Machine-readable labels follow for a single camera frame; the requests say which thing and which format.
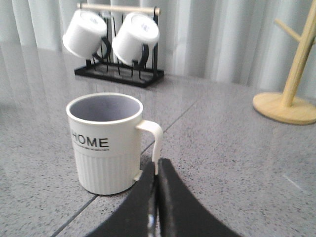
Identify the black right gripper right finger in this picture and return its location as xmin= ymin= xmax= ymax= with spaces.
xmin=158 ymin=158 xmax=239 ymax=237

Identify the black wire mug rack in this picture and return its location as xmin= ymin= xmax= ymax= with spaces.
xmin=75 ymin=3 xmax=164 ymax=87

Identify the white hanging mug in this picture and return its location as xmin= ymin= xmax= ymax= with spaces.
xmin=112 ymin=12 xmax=159 ymax=66
xmin=62 ymin=9 xmax=112 ymax=61

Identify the white hanging mug right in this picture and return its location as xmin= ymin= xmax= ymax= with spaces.
xmin=112 ymin=12 xmax=159 ymax=66

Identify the white hanging mug left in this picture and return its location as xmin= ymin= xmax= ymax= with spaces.
xmin=62 ymin=9 xmax=112 ymax=61

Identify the white HOME mug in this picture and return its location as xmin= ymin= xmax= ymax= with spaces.
xmin=66 ymin=92 xmax=163 ymax=195

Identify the wooden mug tree stand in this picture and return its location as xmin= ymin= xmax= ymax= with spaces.
xmin=252 ymin=1 xmax=316 ymax=125

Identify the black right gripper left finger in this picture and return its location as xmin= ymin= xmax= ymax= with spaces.
xmin=87 ymin=161 xmax=157 ymax=237

